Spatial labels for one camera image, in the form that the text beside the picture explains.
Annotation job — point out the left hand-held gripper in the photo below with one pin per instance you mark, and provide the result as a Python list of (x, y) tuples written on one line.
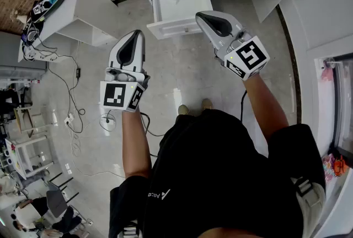
[(113, 94)]

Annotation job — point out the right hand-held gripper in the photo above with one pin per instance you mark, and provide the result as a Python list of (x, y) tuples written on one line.
[(249, 56)]

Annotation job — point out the white drawer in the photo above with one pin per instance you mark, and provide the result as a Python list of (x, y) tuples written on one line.
[(179, 10)]

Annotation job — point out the person's left forearm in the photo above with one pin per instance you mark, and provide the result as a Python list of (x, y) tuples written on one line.
[(135, 145)]

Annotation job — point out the beige shoulder bag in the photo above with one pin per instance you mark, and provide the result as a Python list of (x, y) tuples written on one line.
[(313, 203)]

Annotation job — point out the person's right forearm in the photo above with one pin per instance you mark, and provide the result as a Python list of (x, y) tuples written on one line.
[(264, 110)]

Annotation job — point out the white side cabinet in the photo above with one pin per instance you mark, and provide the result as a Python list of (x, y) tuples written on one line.
[(80, 16)]

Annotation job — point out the white power strip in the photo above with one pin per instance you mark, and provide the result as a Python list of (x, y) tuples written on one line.
[(108, 121), (69, 118)]

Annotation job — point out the person's beige shoe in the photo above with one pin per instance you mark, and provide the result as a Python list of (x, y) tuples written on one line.
[(207, 104), (183, 110)]

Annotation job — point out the black oval case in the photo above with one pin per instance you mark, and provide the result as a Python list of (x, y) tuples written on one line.
[(55, 2)]

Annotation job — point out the pink hanging item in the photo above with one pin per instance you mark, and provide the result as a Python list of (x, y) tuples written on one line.
[(327, 74)]

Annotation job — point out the white metal rack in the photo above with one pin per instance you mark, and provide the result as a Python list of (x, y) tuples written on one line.
[(24, 156)]

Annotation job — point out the person's black shirt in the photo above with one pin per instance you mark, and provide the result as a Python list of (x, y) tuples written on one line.
[(220, 176)]

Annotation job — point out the black chair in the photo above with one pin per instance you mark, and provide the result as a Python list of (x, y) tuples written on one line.
[(56, 201)]

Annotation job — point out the colourful toys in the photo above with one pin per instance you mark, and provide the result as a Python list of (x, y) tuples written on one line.
[(335, 165)]

